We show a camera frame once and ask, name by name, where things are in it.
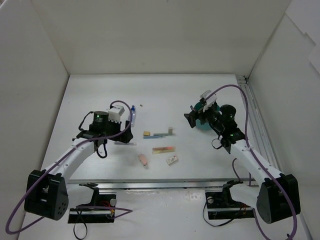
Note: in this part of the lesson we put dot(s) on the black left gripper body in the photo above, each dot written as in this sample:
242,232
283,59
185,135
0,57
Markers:
124,132

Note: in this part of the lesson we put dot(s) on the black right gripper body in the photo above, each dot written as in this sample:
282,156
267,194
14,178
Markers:
197,116

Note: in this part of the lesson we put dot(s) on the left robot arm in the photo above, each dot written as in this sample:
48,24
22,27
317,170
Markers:
49,193

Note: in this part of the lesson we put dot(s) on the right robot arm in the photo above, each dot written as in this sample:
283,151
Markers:
278,195

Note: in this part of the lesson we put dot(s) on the teal round desk organizer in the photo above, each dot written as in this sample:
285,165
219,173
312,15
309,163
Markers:
202,127

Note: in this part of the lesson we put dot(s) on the small clear blue bottle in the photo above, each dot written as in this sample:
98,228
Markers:
133,115

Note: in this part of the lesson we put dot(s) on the small tan eraser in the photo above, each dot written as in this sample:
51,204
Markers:
146,133

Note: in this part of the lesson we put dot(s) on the pink eraser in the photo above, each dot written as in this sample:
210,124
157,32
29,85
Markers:
143,160

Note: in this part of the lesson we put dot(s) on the blue green flat ruler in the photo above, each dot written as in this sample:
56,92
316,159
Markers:
159,136

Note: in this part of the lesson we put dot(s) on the orange yellow highlighter pack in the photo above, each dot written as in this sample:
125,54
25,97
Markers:
162,150

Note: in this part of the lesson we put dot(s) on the white patterned eraser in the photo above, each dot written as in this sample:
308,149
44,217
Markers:
172,160

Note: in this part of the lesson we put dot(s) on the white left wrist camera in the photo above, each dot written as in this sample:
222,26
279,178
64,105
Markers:
114,113

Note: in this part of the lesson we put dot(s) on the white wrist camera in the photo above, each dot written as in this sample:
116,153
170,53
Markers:
207,99
114,113

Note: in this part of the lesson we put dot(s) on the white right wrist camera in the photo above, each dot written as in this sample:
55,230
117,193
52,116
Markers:
207,99

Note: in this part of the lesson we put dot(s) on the aluminium frame rail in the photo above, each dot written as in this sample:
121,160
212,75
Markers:
258,130

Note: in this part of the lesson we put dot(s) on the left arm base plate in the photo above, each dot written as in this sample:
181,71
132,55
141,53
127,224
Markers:
93,215

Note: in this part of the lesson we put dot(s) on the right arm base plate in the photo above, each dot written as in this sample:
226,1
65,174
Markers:
216,208

